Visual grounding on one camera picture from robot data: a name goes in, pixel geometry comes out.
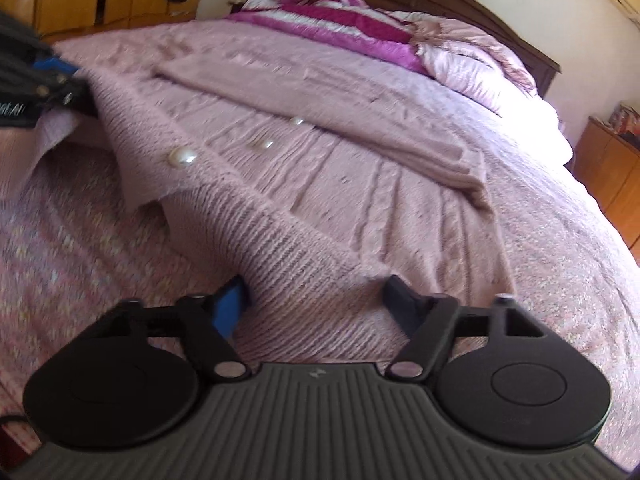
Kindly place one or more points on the pink checkered pillow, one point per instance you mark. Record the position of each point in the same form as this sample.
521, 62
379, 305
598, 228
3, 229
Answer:
470, 60

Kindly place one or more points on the dark wooden headboard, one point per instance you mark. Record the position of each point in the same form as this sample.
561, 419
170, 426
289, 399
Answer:
475, 5

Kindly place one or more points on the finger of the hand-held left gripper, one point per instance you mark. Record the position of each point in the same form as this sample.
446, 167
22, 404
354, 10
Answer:
62, 80

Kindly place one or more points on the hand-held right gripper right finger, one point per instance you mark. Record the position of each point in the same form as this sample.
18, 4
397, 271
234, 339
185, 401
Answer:
405, 305

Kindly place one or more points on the purple striped quilt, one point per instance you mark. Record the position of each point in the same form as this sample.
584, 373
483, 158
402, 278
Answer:
340, 20

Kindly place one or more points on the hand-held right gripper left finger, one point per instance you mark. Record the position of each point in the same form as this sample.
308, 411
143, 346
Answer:
227, 305

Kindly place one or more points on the low wooden cabinet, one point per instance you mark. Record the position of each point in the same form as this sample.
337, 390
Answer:
612, 185

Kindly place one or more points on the pink floral bedsheet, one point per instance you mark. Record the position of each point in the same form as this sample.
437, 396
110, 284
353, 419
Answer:
575, 285

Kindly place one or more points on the row of books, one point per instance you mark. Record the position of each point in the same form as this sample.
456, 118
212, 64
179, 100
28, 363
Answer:
627, 119

